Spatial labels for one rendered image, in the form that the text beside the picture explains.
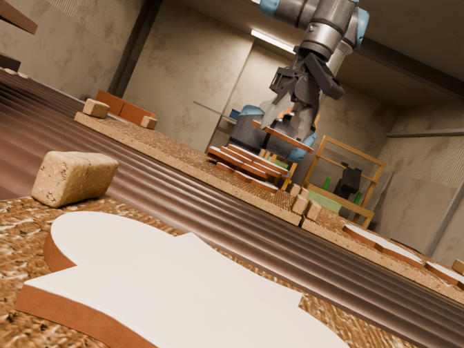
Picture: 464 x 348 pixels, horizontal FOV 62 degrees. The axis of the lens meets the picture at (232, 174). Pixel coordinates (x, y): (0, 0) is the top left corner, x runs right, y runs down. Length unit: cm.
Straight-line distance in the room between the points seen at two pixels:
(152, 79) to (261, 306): 847
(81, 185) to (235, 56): 826
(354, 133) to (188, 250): 898
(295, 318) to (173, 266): 6
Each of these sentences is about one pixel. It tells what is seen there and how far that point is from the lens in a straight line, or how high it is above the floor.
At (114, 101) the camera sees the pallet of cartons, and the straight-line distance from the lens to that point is 772.
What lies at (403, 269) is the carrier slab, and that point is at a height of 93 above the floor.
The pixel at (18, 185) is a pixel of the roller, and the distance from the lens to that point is 31.
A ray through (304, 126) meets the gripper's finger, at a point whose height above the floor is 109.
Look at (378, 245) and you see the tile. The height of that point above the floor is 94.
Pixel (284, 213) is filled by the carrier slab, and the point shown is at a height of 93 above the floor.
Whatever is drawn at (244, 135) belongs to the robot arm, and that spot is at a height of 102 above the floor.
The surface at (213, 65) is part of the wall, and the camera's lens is 845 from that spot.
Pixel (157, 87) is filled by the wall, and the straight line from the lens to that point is 857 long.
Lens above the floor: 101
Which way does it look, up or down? 5 degrees down
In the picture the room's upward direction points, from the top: 25 degrees clockwise
